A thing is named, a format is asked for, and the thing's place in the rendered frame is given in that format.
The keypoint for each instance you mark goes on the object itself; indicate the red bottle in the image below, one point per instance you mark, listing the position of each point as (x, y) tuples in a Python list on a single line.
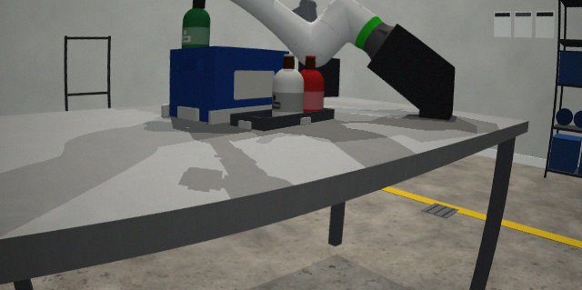
[(314, 85)]

